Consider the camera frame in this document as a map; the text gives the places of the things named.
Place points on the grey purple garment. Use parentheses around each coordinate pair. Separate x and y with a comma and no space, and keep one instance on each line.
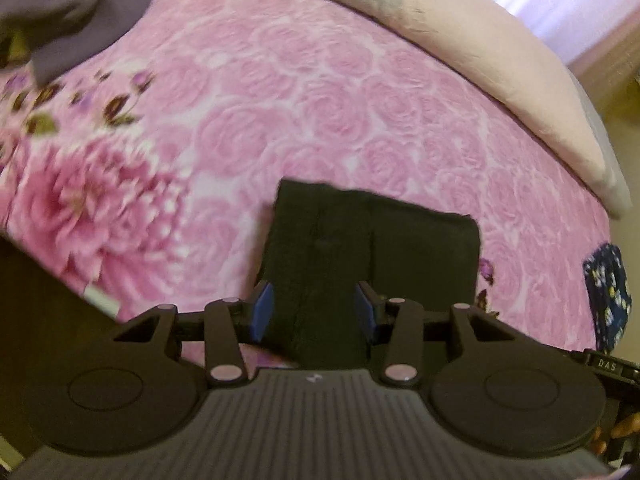
(54,36)

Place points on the pink rose bed sheet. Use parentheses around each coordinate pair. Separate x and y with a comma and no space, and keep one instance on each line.
(145,174)

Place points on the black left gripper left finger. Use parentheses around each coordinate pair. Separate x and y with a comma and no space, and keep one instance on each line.
(222,326)

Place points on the black trousers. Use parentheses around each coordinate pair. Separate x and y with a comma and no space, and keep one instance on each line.
(323,241)

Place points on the cream grey leaf quilt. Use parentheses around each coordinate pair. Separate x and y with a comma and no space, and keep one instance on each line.
(496,51)

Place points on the navy floral storage bag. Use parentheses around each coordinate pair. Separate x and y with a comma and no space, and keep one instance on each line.
(609,297)

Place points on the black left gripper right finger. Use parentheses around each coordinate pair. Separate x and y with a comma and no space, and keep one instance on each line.
(399,330)

